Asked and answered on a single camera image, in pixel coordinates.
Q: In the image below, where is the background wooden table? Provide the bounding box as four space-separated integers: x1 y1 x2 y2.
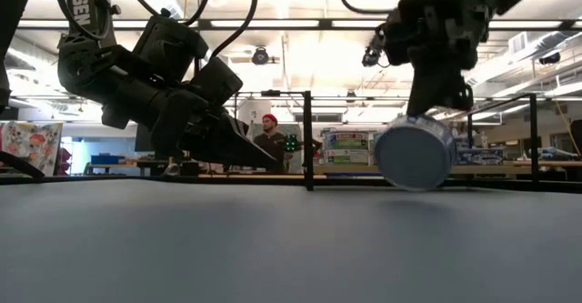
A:
84 161 154 177

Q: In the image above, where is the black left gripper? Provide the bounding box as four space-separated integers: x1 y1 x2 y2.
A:
56 43 256 167

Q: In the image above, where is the overhead light bar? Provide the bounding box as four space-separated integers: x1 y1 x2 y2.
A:
17 17 582 32

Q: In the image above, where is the black monitor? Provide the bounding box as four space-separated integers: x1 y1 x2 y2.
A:
134 123 158 154

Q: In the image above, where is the blue label seafood can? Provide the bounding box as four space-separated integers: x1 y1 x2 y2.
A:
374 113 457 192
456 147 505 167

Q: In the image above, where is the person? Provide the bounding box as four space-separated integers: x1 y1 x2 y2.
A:
252 113 295 175

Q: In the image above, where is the black ceiling device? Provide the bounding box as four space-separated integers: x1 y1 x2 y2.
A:
361 29 387 69

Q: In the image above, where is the black left camera cable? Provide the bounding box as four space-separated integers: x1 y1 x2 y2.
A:
54 0 259 61

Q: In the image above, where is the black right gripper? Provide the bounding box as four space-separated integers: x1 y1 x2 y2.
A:
384 0 491 116

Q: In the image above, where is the wooden shelf board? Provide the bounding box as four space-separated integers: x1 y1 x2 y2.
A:
312 159 582 176

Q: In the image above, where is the blue background crate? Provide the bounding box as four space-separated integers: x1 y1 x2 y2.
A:
90 154 126 166

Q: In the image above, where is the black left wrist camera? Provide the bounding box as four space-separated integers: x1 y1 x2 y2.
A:
131 14 210 86

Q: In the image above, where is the blue table mat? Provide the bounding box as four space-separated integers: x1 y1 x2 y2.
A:
0 177 582 303

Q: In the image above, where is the floral printed cloth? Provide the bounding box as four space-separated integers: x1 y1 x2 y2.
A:
0 120 64 177

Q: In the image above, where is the black metal shelf frame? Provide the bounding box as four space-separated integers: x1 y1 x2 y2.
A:
234 89 539 192

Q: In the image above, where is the black overhead camera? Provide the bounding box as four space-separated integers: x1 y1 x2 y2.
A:
250 45 272 66

